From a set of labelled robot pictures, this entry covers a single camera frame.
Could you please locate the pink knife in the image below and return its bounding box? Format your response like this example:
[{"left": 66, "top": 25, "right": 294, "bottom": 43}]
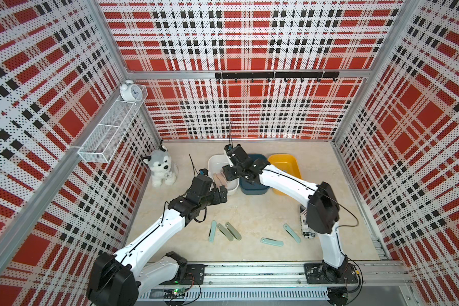
[{"left": 213, "top": 173, "right": 227, "bottom": 187}]

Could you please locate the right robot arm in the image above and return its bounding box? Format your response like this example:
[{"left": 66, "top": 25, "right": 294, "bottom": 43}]
[{"left": 223, "top": 144, "right": 348, "bottom": 274}]

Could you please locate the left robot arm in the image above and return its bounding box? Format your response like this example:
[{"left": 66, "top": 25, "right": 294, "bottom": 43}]
[{"left": 86, "top": 169, "right": 228, "bottom": 305}]

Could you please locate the white storage box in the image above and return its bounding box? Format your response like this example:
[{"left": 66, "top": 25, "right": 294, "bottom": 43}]
[{"left": 207, "top": 154, "right": 240, "bottom": 196}]

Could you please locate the dark teal storage box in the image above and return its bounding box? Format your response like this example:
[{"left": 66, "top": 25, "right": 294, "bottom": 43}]
[{"left": 239, "top": 154, "right": 269, "bottom": 195}]

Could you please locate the yellow storage box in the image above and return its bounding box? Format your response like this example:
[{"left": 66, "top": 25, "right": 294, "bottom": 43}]
[{"left": 268, "top": 154, "right": 302, "bottom": 179}]

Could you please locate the olive knife left one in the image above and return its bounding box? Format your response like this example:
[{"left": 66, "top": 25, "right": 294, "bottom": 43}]
[{"left": 217, "top": 223, "right": 234, "bottom": 241}]

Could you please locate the olive knife left two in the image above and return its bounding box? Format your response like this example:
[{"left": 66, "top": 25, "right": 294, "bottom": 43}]
[{"left": 225, "top": 222, "right": 242, "bottom": 240}]

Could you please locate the mint knife far left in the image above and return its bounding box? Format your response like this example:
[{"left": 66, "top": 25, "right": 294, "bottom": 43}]
[{"left": 208, "top": 220, "right": 218, "bottom": 243}]

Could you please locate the mint knife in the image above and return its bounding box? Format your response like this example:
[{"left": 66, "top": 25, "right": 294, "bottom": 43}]
[
  {"left": 208, "top": 220, "right": 218, "bottom": 243},
  {"left": 283, "top": 224, "right": 302, "bottom": 244},
  {"left": 260, "top": 238, "right": 284, "bottom": 247}
]

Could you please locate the husky plush toy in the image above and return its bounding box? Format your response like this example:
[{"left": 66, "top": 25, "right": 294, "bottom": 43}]
[{"left": 142, "top": 145, "right": 178, "bottom": 187}]

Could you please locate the mint knife lower centre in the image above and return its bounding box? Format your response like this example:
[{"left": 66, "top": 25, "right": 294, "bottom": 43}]
[{"left": 260, "top": 238, "right": 284, "bottom": 247}]

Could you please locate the mint knife right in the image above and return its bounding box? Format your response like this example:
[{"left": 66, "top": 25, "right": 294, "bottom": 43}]
[{"left": 283, "top": 224, "right": 302, "bottom": 244}]

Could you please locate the green circuit board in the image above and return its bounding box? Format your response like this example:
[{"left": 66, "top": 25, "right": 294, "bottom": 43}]
[{"left": 149, "top": 288, "right": 186, "bottom": 300}]

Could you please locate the white alarm clock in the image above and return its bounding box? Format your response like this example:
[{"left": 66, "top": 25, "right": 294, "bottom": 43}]
[{"left": 120, "top": 80, "right": 143, "bottom": 103}]

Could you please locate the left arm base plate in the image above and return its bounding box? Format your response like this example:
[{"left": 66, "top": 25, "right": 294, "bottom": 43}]
[{"left": 165, "top": 264, "right": 207, "bottom": 285}]

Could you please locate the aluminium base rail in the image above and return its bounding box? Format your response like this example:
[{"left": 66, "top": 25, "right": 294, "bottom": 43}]
[{"left": 97, "top": 261, "right": 410, "bottom": 288}]

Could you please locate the black wall hook rail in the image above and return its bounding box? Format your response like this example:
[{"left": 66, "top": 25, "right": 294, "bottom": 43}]
[{"left": 215, "top": 71, "right": 340, "bottom": 80}]

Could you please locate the white wire mesh shelf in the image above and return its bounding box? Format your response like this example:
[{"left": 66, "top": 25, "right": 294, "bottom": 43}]
[{"left": 78, "top": 84, "right": 147, "bottom": 163}]

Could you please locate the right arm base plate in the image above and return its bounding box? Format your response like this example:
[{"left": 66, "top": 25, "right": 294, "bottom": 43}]
[{"left": 303, "top": 263, "right": 359, "bottom": 285}]

